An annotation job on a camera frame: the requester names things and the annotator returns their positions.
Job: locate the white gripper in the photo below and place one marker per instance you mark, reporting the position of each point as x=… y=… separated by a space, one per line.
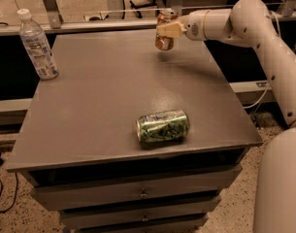
x=193 y=27

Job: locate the orange soda can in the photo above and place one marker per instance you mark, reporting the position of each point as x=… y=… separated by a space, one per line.
x=165 y=16

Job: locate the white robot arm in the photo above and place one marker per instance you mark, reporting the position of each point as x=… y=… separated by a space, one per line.
x=249 y=24

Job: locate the green soda can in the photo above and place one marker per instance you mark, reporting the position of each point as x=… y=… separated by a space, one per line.
x=162 y=126

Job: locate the grey drawer cabinet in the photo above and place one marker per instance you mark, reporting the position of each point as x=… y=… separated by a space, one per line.
x=78 y=144

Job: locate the clear plastic water bottle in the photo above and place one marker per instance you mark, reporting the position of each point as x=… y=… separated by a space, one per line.
x=37 y=46

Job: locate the metal railing frame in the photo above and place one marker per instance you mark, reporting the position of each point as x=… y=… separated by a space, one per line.
x=91 y=15

